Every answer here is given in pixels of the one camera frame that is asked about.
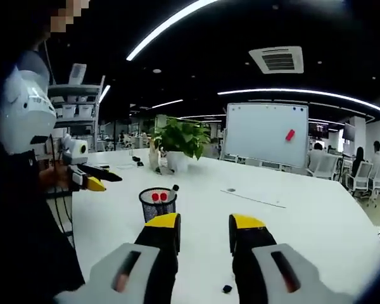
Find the white storage bin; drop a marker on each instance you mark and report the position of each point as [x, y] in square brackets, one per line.
[69, 111]
[85, 111]

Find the red whiteboard eraser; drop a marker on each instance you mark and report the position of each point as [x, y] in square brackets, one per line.
[290, 134]

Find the black mesh pen holder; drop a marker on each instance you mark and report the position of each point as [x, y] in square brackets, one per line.
[152, 209]

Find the dark grey small case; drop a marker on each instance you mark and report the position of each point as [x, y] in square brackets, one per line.
[140, 164]
[135, 157]

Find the ceiling air conditioner vent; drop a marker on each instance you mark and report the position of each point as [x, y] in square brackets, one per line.
[277, 60]

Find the grey wall monitor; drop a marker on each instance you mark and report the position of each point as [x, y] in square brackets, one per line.
[349, 131]

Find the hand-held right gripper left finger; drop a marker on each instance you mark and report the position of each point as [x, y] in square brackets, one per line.
[126, 275]

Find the white chest-worn device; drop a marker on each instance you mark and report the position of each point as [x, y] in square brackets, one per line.
[25, 120]

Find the white office chair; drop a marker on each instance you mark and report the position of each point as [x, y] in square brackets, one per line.
[327, 166]
[362, 177]
[379, 180]

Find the person's left hand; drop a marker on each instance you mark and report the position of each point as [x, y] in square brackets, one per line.
[54, 177]

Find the white boxy appliance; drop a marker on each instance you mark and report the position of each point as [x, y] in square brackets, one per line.
[77, 74]

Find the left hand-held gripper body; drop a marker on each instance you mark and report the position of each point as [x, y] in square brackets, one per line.
[76, 153]

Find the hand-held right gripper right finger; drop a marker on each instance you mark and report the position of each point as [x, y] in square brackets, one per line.
[272, 275]

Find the white whiteboard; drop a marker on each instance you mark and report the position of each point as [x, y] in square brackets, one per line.
[259, 133]

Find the ceiling light strip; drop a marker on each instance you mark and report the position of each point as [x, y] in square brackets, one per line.
[152, 35]
[168, 103]
[288, 91]

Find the orange and white bottle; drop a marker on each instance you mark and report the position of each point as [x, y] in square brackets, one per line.
[154, 155]

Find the grey metal shelf rack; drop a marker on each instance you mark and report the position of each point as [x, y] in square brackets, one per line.
[73, 90]

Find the red-capped whiteboard marker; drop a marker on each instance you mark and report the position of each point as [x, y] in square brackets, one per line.
[155, 197]
[163, 197]

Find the potted green plant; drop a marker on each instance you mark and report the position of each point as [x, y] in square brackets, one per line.
[180, 136]

